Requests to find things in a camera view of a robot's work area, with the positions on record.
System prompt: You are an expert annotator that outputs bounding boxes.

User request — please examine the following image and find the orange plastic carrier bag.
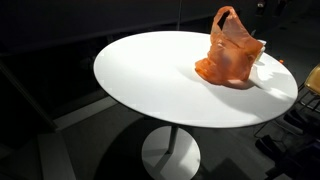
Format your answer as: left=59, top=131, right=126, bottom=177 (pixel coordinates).
left=194, top=5, right=265, bottom=85

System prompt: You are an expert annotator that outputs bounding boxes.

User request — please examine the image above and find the white table column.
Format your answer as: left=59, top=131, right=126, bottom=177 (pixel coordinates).
left=166, top=125, right=180, bottom=155

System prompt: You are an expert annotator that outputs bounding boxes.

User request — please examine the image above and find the white round table base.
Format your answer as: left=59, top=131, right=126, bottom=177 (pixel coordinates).
left=141, top=125, right=202, bottom=180

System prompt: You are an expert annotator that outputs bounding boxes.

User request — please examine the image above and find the thin grey vertical pole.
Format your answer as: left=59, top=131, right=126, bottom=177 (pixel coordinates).
left=176, top=0, right=184, bottom=32

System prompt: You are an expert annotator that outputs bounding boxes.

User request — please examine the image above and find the yellow chair seat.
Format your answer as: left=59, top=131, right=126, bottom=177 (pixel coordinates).
left=304, top=63, right=320, bottom=97

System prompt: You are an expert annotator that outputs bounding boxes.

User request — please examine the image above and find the black wire chair frame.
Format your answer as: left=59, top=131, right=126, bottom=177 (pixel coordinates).
left=297, top=83, right=320, bottom=113

